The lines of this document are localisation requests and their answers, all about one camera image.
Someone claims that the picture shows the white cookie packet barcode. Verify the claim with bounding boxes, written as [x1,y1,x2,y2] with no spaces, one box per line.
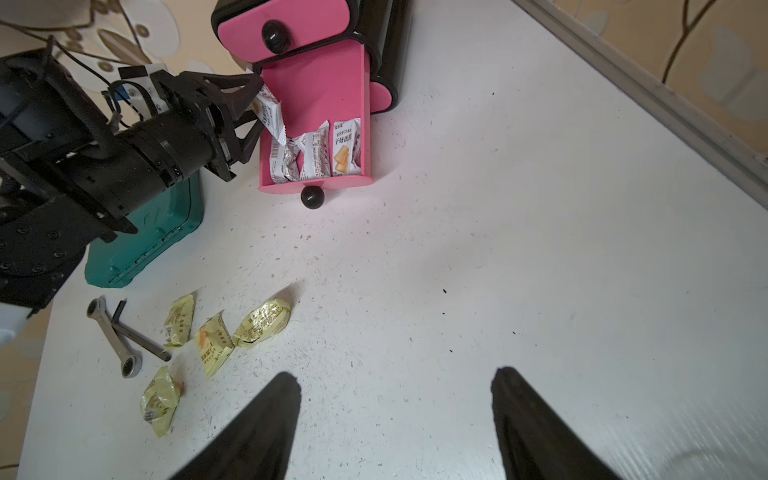
[295,121,331,180]

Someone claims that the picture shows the silver ratchet wrench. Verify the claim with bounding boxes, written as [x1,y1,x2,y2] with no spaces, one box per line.
[86,296,142,379]

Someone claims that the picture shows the pink drawer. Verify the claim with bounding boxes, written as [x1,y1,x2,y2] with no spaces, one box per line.
[259,40,374,194]
[211,0,352,63]
[369,81,396,114]

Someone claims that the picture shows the green plastic tool case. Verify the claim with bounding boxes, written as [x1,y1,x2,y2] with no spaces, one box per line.
[85,173,204,289]

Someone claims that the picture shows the yellow cookie packet top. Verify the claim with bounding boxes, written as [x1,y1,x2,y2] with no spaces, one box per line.
[164,293,196,349]

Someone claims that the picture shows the black hex key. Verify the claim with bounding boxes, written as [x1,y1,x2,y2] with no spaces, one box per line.
[111,299,172,362]

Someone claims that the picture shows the pink bottom drawer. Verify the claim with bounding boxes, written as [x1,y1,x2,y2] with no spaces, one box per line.
[369,81,396,114]

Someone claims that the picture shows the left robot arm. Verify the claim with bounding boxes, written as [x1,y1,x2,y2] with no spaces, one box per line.
[1,48,264,343]

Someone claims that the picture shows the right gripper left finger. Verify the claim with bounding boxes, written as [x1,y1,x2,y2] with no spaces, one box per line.
[173,372,301,479]

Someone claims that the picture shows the pink top drawer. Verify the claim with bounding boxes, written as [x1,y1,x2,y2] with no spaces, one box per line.
[211,0,352,63]

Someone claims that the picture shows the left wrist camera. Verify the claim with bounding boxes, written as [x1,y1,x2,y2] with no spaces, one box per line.
[110,63,169,118]

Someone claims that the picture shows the white cookie packet orange print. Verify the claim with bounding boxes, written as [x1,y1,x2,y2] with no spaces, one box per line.
[331,118,362,177]

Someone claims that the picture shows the black pink drawer cabinet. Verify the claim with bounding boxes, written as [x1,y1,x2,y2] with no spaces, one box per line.
[247,0,412,111]

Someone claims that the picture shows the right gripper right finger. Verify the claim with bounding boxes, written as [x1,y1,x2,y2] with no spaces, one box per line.
[491,367,618,479]

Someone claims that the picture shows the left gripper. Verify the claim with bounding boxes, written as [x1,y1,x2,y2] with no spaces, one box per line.
[150,71,264,182]

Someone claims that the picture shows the yellow cookie packet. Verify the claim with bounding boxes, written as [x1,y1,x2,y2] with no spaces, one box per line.
[194,311,235,379]
[140,366,183,438]
[164,293,196,349]
[232,298,292,348]

